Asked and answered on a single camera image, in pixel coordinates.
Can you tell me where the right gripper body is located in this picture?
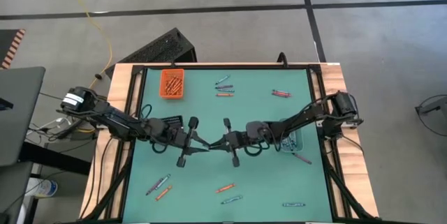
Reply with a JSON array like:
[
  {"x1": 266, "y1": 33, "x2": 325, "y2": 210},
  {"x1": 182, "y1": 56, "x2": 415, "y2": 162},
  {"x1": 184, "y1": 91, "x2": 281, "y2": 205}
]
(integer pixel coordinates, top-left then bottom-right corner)
[{"x1": 222, "y1": 117, "x2": 270, "y2": 168}]

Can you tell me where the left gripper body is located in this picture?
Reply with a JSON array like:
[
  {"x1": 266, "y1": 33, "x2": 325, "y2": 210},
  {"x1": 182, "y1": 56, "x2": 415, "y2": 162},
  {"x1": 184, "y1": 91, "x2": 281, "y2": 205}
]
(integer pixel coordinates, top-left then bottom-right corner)
[{"x1": 162, "y1": 116, "x2": 200, "y2": 168}]

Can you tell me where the black plastic basket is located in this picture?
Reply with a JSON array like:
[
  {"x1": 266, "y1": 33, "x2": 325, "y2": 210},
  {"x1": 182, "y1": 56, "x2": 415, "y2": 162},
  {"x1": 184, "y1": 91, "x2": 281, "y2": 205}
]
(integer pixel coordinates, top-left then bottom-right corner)
[{"x1": 159, "y1": 114, "x2": 184, "y2": 135}]

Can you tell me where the teal table mat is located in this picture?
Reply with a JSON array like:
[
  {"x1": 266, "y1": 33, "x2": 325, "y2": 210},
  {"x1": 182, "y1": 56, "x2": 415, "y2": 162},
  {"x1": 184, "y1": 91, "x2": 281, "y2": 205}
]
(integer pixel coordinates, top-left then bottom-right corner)
[{"x1": 122, "y1": 67, "x2": 333, "y2": 223}]

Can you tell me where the teal plastic bin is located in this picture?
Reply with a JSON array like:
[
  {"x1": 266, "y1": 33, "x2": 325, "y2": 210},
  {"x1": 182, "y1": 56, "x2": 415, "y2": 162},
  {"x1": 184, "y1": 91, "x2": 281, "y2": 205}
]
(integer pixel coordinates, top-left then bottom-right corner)
[{"x1": 278, "y1": 117, "x2": 305, "y2": 154}]

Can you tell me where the orange plastic basket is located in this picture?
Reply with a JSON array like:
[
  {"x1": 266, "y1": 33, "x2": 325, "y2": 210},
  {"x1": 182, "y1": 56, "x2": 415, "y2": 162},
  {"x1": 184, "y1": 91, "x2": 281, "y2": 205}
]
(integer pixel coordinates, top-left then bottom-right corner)
[{"x1": 159, "y1": 68, "x2": 185, "y2": 100}]

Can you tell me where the black perforated computer case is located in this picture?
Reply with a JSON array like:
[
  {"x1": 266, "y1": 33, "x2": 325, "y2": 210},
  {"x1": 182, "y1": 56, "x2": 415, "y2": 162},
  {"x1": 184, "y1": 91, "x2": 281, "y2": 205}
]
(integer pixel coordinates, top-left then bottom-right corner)
[{"x1": 104, "y1": 27, "x2": 198, "y2": 79}]

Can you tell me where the black desk beam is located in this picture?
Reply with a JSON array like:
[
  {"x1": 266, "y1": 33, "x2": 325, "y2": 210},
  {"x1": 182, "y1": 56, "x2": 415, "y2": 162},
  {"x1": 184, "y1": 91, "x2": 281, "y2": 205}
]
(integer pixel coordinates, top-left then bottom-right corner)
[{"x1": 19, "y1": 141, "x2": 92, "y2": 177}]

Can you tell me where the white plastic container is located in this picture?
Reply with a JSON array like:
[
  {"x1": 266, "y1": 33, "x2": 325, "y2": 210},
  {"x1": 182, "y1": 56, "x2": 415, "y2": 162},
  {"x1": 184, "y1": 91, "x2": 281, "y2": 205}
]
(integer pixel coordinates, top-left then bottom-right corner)
[{"x1": 26, "y1": 177, "x2": 59, "y2": 199}]

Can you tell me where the grey desk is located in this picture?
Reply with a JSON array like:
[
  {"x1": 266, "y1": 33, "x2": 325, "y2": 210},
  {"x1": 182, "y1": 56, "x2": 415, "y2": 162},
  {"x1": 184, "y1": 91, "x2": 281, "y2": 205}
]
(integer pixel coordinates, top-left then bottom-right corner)
[{"x1": 0, "y1": 66, "x2": 47, "y2": 167}]

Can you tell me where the grey low cabinet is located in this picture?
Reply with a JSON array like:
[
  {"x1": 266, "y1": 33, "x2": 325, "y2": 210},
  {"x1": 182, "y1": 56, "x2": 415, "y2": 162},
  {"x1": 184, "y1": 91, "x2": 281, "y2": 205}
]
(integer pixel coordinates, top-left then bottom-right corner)
[{"x1": 0, "y1": 160, "x2": 34, "y2": 224}]

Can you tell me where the hazard-striped floor mat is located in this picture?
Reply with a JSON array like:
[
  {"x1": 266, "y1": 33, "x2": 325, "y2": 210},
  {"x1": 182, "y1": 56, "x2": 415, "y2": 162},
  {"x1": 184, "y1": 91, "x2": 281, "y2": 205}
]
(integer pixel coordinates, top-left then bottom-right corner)
[{"x1": 0, "y1": 28, "x2": 27, "y2": 70}]

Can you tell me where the black cable loop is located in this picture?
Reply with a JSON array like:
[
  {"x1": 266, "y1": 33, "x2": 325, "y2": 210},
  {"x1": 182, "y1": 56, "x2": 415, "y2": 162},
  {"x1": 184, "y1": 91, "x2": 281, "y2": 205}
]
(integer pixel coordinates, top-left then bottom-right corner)
[{"x1": 277, "y1": 52, "x2": 290, "y2": 68}]

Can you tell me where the black cable bundle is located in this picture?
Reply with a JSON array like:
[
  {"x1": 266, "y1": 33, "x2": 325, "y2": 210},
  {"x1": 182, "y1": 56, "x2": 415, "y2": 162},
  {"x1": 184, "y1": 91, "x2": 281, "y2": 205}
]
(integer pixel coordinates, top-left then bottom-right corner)
[{"x1": 27, "y1": 110, "x2": 102, "y2": 144}]

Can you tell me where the yellow floor cable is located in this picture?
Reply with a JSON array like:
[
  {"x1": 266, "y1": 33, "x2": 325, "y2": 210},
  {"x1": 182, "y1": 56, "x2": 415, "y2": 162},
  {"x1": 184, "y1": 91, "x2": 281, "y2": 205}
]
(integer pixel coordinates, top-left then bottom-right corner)
[{"x1": 57, "y1": 0, "x2": 113, "y2": 89}]

